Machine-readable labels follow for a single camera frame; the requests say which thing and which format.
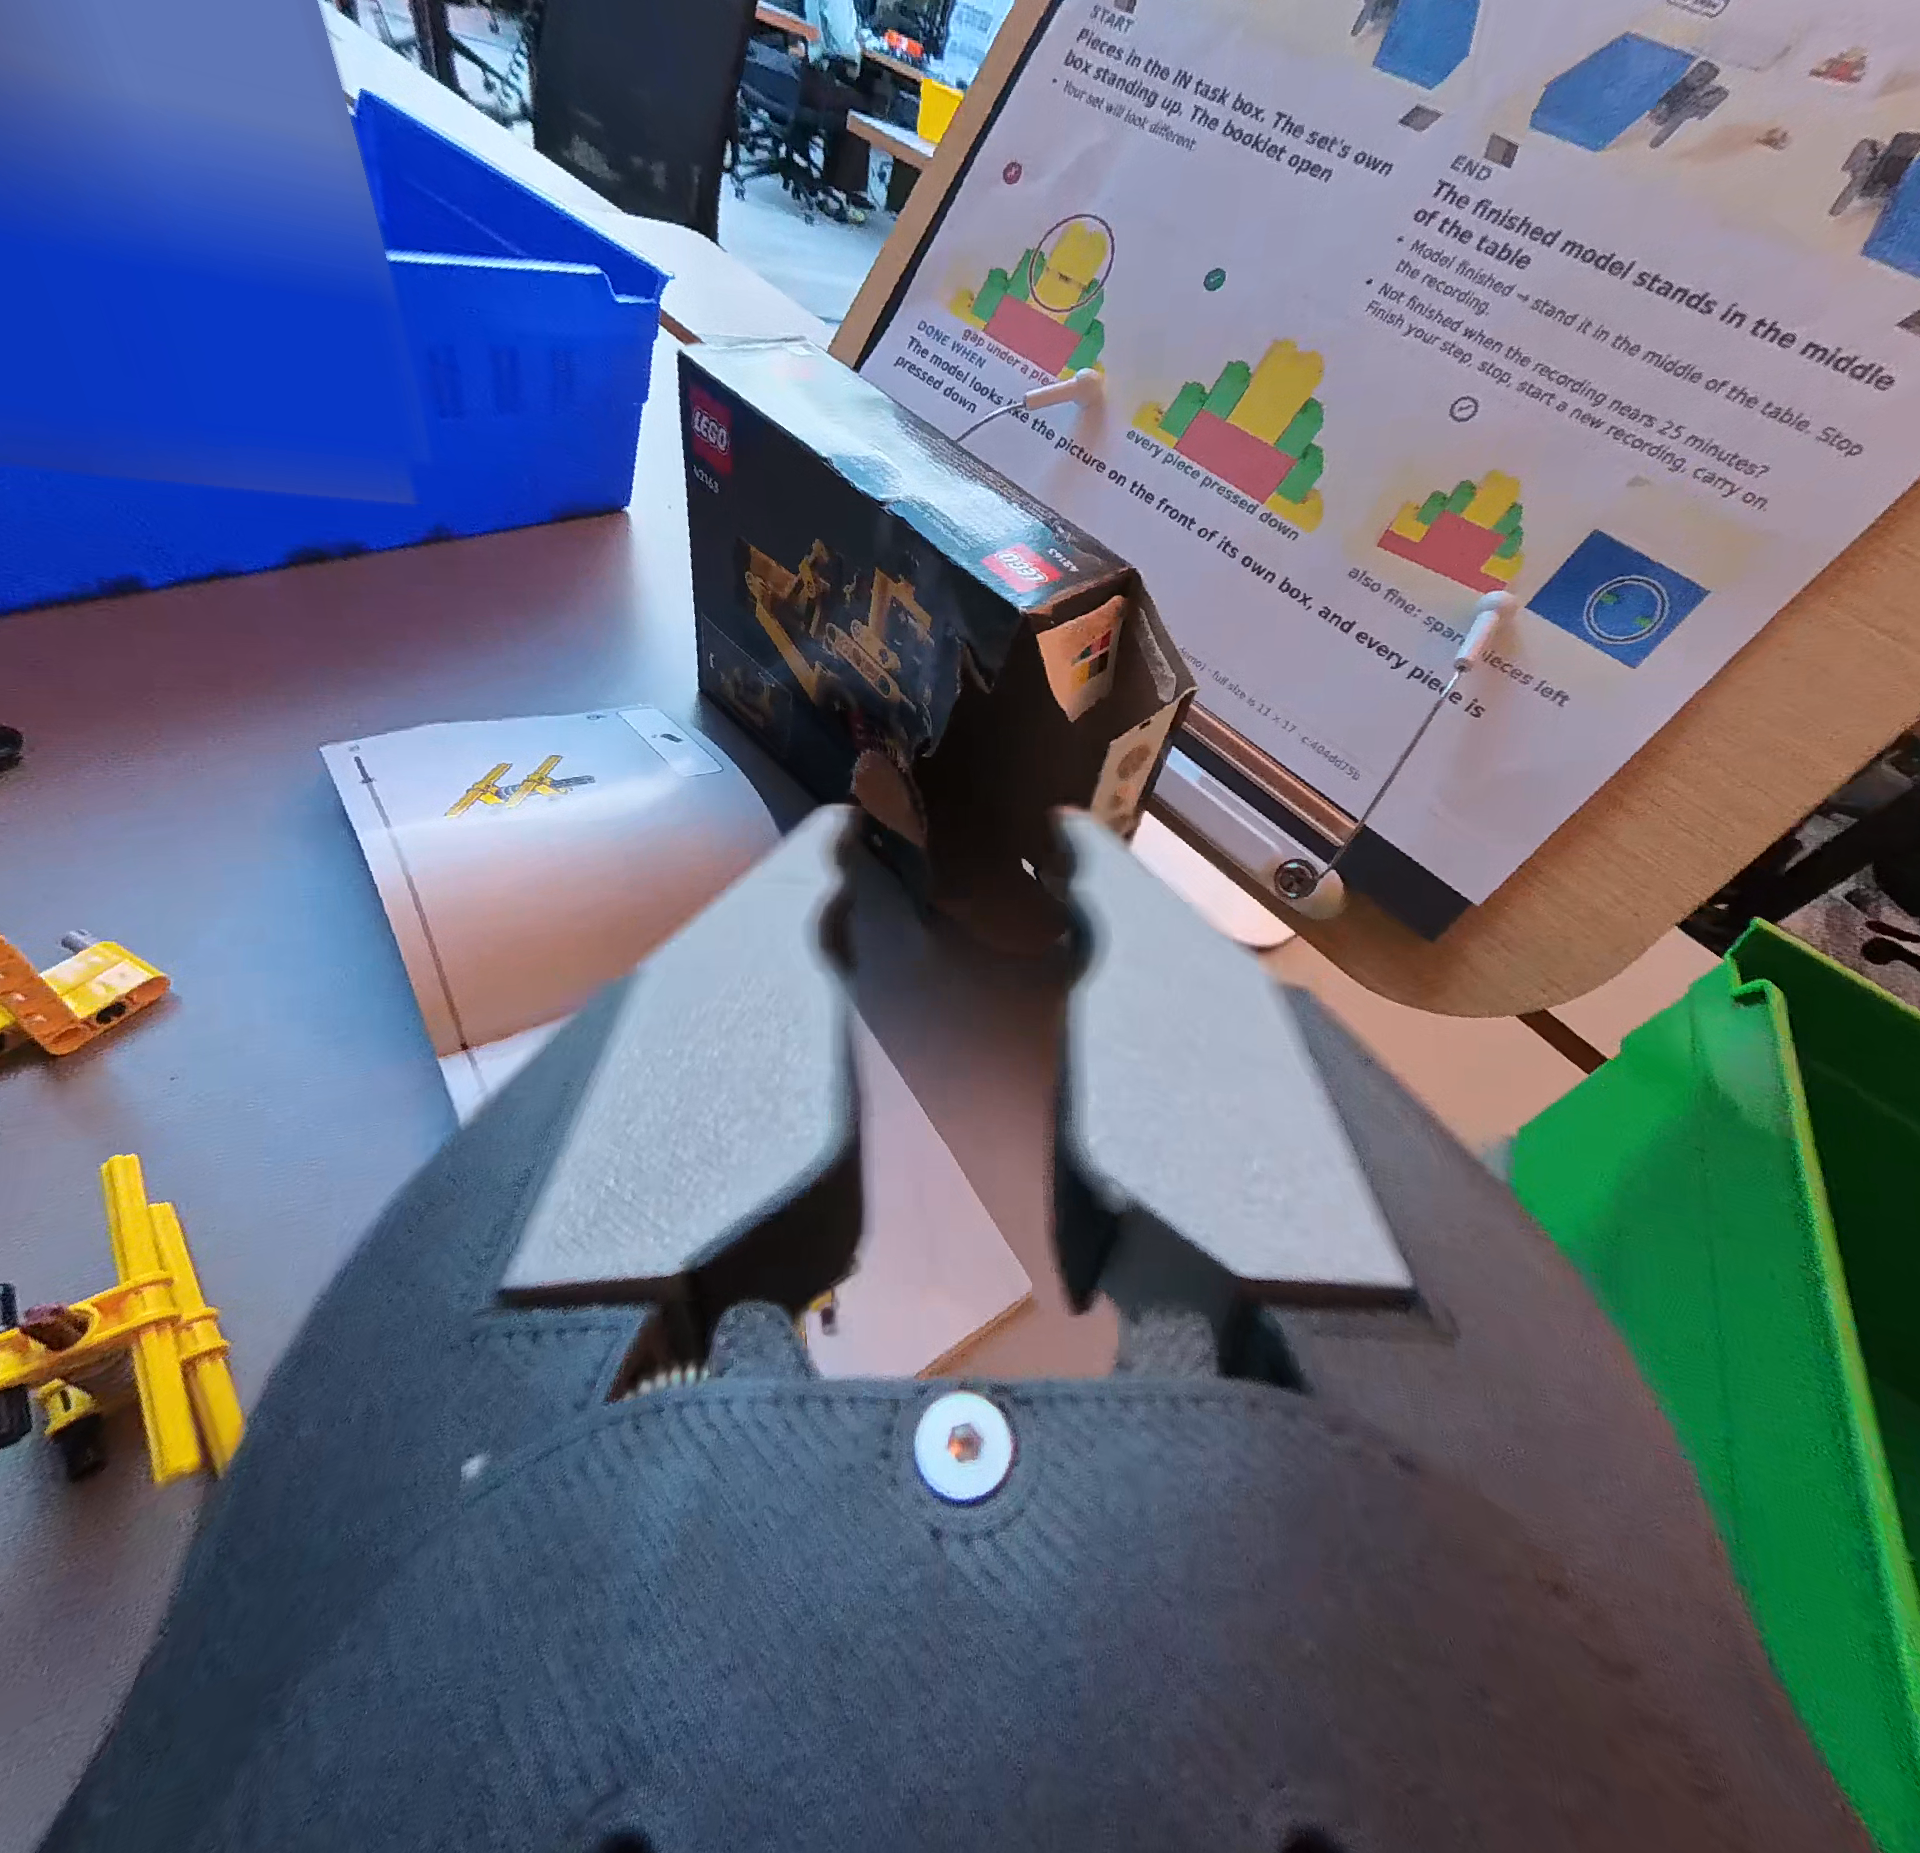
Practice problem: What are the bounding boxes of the yellow lego axle assembly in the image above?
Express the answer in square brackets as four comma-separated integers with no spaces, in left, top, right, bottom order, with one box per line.
[0,1155,244,1490]

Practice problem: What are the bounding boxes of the dark lego set box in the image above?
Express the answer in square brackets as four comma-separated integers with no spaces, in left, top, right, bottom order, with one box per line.
[675,337,1195,958]

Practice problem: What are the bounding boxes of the green plastic bin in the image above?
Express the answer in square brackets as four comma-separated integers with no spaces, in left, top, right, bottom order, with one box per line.
[1505,915,1920,1853]

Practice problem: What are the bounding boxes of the blue plastic bin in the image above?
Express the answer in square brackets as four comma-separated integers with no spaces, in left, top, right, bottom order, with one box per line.
[0,85,671,618]

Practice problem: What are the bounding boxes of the yellow crossed lego beam assembly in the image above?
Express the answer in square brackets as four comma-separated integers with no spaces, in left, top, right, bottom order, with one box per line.
[0,931,172,1062]

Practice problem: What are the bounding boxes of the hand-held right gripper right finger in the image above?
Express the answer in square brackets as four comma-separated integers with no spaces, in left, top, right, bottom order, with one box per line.
[1054,809,1419,1310]

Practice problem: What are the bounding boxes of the black partition panel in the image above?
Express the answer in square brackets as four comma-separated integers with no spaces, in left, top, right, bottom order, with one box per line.
[534,0,772,239]

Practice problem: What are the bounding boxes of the wooden display board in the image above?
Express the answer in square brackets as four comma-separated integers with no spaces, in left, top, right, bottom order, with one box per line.
[827,0,1920,1017]

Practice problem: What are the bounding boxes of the lego instruction booklet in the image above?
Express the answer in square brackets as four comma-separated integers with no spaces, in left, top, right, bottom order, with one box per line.
[320,705,1036,1379]

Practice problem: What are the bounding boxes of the white-tipped wire sheet clip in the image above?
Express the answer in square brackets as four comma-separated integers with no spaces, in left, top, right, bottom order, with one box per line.
[957,366,1110,445]
[1271,589,1521,921]

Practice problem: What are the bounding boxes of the printed task instruction sheet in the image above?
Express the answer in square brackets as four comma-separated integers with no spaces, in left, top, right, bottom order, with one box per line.
[861,0,1920,905]

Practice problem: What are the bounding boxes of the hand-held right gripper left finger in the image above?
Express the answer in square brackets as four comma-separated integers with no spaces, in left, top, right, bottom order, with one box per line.
[499,806,871,1317]

